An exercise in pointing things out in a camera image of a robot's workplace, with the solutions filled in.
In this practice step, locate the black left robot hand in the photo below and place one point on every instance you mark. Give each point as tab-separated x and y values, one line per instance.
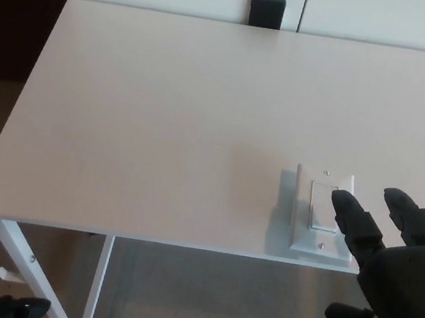
13	307

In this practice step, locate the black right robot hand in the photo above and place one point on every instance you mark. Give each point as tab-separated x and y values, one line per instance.
408	289

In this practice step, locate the white rocker light switch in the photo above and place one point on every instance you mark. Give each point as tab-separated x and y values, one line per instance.
320	209

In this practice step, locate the white cylindrical peg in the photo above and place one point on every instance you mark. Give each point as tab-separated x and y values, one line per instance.
8	274

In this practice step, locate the white table with metal legs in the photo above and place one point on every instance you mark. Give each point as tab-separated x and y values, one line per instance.
154	119

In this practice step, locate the grey switch mounting plate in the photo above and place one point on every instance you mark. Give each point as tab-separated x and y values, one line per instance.
283	216

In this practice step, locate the black wall outlet plate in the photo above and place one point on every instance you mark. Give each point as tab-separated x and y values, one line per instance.
267	12

